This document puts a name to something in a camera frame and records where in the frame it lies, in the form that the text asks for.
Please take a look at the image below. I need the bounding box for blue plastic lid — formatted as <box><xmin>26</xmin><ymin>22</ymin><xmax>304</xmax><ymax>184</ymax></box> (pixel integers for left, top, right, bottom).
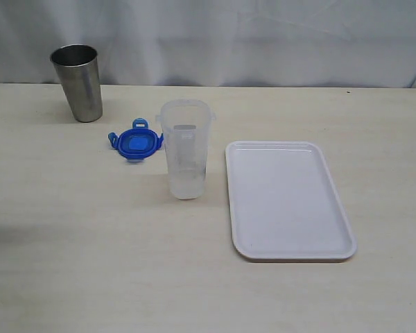
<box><xmin>108</xmin><ymin>118</ymin><xmax>164</xmax><ymax>162</ymax></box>

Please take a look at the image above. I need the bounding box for tall clear plastic container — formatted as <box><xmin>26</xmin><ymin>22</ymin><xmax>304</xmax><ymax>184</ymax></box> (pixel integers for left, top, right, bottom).
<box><xmin>156</xmin><ymin>99</ymin><xmax>215</xmax><ymax>200</ymax></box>

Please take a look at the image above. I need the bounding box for white rectangular plastic tray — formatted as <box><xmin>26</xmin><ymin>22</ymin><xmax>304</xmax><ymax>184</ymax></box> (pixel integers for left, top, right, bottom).
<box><xmin>225</xmin><ymin>141</ymin><xmax>357</xmax><ymax>262</ymax></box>

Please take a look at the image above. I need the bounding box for stainless steel tumbler cup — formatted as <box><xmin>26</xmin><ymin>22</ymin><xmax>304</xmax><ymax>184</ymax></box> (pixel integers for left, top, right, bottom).
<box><xmin>50</xmin><ymin>44</ymin><xmax>103</xmax><ymax>123</ymax></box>

